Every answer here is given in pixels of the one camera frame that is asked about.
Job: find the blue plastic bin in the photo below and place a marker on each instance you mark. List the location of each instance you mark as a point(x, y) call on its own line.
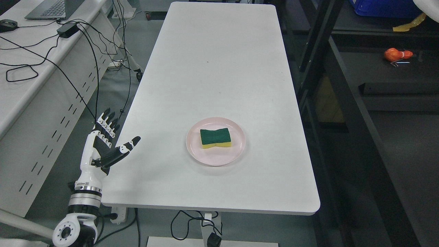
point(386, 8)

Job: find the yellow tape strip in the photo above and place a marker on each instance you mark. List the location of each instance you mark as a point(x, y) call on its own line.
point(406, 27)

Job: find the black power adapter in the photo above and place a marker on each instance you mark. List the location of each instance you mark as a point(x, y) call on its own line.
point(67, 30)

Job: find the black metal rack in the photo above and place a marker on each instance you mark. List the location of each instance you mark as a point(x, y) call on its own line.
point(371, 124)

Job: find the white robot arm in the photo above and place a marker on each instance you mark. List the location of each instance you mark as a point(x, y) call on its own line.
point(78, 228)

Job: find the white table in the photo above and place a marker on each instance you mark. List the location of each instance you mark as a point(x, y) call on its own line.
point(216, 60)

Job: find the green yellow sponge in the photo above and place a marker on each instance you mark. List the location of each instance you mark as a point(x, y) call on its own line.
point(219, 138)

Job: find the white side desk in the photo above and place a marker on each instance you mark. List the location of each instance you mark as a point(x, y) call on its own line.
point(45, 83)

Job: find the white power strip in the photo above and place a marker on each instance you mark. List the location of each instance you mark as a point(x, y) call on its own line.
point(118, 215)

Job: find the pink round plate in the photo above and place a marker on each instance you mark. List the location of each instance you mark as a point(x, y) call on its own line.
point(215, 156)

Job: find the black plug under table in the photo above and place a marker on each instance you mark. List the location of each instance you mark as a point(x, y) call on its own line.
point(213, 240)

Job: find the grey laptop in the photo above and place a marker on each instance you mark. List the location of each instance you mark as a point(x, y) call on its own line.
point(54, 9)

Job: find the black computer mouse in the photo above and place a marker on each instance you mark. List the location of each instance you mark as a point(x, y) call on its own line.
point(7, 25)

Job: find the orange toy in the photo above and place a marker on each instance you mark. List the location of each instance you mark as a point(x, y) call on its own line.
point(393, 54)

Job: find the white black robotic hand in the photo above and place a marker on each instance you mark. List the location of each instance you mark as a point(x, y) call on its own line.
point(98, 151)

